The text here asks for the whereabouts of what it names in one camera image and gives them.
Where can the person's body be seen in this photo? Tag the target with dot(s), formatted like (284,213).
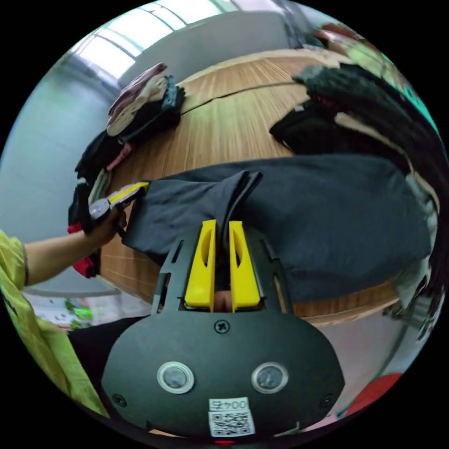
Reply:
(45,336)

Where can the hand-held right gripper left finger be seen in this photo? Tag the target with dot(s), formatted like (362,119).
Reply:
(201,277)

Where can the person's left forearm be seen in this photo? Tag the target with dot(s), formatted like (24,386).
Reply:
(54,256)

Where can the pile of clothes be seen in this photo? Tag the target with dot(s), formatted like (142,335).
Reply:
(129,136)
(372,119)

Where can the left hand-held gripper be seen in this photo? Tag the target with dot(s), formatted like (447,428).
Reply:
(101,207)

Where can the window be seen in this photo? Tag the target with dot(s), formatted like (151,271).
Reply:
(140,28)

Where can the gray long pants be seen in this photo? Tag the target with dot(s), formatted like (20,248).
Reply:
(315,217)

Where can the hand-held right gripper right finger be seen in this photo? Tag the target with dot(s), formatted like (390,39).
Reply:
(245,280)

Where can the person's left hand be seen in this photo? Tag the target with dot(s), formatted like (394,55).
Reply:
(105,228)

